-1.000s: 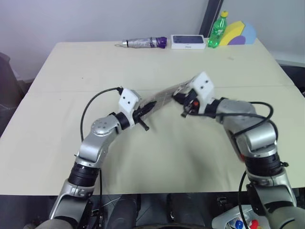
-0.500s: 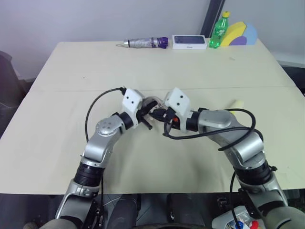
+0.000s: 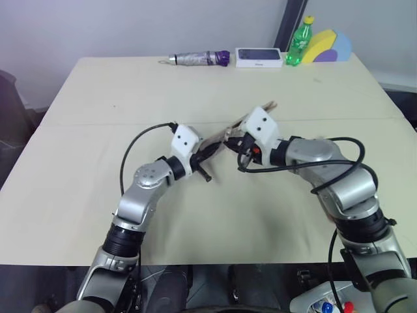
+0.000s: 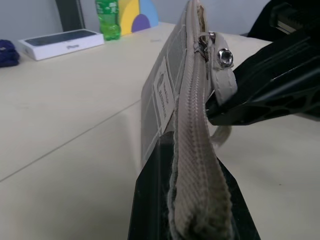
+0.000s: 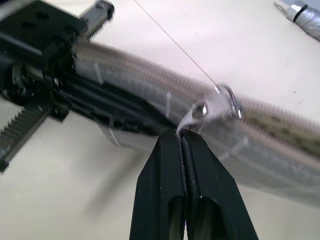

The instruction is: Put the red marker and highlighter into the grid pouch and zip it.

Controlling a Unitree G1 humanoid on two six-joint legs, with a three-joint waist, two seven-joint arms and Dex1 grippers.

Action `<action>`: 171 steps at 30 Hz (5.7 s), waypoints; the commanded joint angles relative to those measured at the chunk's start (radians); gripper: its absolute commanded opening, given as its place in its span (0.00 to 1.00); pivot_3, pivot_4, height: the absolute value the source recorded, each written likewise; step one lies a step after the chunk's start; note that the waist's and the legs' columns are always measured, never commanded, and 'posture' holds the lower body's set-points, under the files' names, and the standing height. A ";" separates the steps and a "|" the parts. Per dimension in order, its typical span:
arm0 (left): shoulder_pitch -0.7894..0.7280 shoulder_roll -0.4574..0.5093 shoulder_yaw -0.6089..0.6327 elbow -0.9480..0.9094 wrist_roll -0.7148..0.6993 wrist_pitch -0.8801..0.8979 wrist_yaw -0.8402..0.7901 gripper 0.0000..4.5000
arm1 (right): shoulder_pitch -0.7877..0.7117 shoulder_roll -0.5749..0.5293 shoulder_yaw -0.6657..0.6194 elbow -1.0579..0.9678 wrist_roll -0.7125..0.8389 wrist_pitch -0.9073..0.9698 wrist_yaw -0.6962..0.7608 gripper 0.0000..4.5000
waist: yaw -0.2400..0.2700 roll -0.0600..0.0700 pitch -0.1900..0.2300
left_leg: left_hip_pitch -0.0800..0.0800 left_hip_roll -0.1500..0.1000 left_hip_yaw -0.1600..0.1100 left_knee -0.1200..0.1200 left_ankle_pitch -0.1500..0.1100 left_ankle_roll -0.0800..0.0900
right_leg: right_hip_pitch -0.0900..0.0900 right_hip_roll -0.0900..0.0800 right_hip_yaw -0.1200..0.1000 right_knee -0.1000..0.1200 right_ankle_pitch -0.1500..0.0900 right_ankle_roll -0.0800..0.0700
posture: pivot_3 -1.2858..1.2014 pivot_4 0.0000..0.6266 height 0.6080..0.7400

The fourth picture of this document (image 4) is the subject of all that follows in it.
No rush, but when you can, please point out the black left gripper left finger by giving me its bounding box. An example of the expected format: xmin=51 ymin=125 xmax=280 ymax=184
xmin=127 ymin=130 xmax=176 ymax=240

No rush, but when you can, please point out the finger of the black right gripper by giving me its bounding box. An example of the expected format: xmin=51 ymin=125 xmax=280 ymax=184
xmin=233 ymin=31 xmax=320 ymax=89
xmin=206 ymin=66 xmax=320 ymax=126

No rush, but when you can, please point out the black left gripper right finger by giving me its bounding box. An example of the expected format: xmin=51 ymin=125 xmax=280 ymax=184
xmin=216 ymin=157 xmax=261 ymax=240

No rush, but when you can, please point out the grey grid zipper pouch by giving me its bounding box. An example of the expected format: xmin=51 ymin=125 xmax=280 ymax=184
xmin=139 ymin=0 xmax=238 ymax=240

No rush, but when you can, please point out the colourful arch block toy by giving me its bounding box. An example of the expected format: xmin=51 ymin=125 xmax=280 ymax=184
xmin=117 ymin=0 xmax=160 ymax=36

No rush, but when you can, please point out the white phone box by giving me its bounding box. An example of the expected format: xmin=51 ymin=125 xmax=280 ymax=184
xmin=17 ymin=28 xmax=105 ymax=61

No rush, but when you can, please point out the green plastic soda bottle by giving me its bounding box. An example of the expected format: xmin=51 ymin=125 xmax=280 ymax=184
xmin=94 ymin=0 xmax=122 ymax=42

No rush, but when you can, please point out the black upright panel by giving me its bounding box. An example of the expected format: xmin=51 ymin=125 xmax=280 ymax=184
xmin=54 ymin=0 xmax=87 ymax=33

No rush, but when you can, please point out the dark blue cloth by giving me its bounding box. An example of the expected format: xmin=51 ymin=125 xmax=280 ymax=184
xmin=0 ymin=39 xmax=20 ymax=68

